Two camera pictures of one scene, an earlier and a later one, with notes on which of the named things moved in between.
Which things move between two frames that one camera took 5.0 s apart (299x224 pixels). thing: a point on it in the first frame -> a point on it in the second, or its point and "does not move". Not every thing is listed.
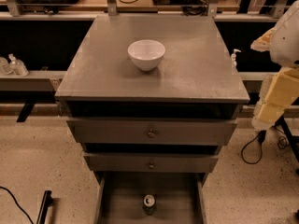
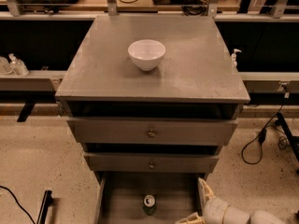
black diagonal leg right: x=292 y=140 does not move
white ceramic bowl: x=147 y=53 does not move
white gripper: x=286 y=45 -> x=214 y=209
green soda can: x=149 y=203 does not move
